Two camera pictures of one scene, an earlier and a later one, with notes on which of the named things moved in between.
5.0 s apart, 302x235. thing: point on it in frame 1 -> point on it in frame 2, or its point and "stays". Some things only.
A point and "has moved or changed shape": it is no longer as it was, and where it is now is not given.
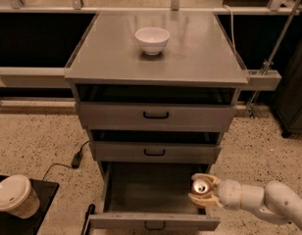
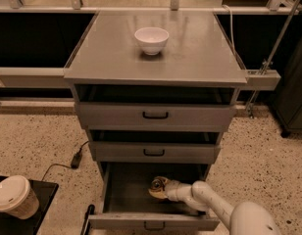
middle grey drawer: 159,152 stays
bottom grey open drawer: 150,196 stays
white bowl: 152,39 stays
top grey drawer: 158,117 stays
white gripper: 229,193 -> 171,192
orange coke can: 201,187 has moved or changed shape
